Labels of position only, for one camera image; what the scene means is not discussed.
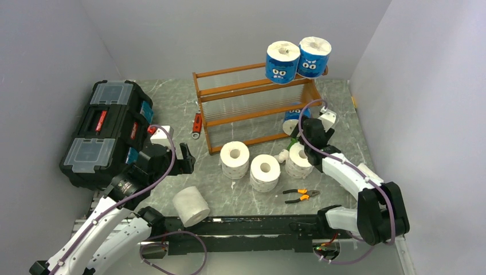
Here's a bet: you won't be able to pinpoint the blue paper roll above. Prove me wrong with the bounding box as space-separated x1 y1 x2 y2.
282 109 302 136
265 41 300 85
297 37 332 78

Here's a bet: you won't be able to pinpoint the white floral paper roll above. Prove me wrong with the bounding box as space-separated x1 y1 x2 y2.
285 143 313 179
220 141 249 180
250 154 281 193

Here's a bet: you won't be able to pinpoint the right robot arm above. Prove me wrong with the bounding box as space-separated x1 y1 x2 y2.
291 117 410 246

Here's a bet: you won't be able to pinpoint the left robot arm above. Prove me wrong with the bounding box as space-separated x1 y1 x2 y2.
29 143 195 274

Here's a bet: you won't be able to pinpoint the orange wooden shelf rack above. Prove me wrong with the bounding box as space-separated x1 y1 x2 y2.
193 63 321 155

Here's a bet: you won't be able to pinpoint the green plastic pipe fitting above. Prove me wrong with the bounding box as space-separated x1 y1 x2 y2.
287 139 298 151

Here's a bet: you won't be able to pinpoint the white plastic pipe fitting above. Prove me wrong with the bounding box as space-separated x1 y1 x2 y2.
274 149 289 163

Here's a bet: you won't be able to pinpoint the plain white paper roll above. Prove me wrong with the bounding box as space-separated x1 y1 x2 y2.
173 186 210 227

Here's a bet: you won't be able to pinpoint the black plastic toolbox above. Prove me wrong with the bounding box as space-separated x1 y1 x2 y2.
59 80 154 190

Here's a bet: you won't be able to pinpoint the white paper roll at edge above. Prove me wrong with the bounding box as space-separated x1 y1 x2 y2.
358 163 383 183

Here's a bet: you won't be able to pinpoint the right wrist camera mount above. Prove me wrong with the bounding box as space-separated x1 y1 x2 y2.
318 107 337 131

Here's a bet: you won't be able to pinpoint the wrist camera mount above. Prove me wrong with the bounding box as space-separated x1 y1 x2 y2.
147 125 174 148
318 107 337 131

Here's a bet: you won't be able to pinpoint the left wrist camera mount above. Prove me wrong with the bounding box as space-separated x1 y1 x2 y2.
147 125 174 148

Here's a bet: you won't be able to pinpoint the red handled wrench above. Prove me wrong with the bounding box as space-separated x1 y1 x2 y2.
192 112 202 139

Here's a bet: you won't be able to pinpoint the orange handled pliers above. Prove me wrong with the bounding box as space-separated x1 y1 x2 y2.
282 189 320 204

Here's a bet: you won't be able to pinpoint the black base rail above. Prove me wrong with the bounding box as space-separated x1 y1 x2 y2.
142 214 344 256

